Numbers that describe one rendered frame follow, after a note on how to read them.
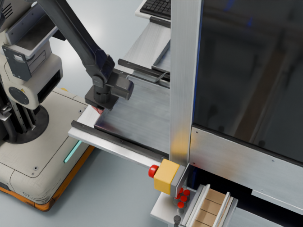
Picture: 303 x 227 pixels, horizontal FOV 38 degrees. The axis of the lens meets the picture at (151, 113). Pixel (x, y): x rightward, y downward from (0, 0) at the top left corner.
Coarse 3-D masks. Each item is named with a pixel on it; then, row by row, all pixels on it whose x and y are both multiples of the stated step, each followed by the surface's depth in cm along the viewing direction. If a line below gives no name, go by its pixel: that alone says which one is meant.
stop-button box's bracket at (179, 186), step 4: (188, 164) 128; (188, 168) 130; (184, 172) 127; (188, 172) 133; (184, 176) 129; (180, 180) 125; (184, 180) 131; (180, 184) 127; (176, 188) 124; (180, 188) 129; (176, 192) 126; (176, 196) 128
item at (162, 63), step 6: (168, 42) 177; (168, 48) 179; (162, 54) 176; (168, 54) 177; (156, 60) 171; (162, 60) 175; (168, 60) 175; (156, 66) 173; (162, 66) 173; (168, 66) 173; (162, 72) 169; (168, 72) 167
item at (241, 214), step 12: (204, 180) 141; (240, 192) 138; (240, 204) 136; (252, 204) 136; (264, 204) 136; (240, 216) 139; (252, 216) 135; (264, 216) 133; (276, 216) 133; (288, 216) 133; (300, 216) 133
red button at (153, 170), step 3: (153, 165) 130; (156, 165) 130; (150, 168) 129; (153, 168) 129; (156, 168) 129; (150, 171) 129; (153, 171) 129; (156, 171) 130; (150, 174) 129; (153, 174) 129; (153, 177) 130
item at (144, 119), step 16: (144, 96) 164; (160, 96) 163; (112, 112) 159; (128, 112) 159; (144, 112) 159; (160, 112) 159; (96, 128) 153; (112, 128) 155; (128, 128) 155; (144, 128) 154; (160, 128) 154; (144, 144) 146; (160, 144) 150
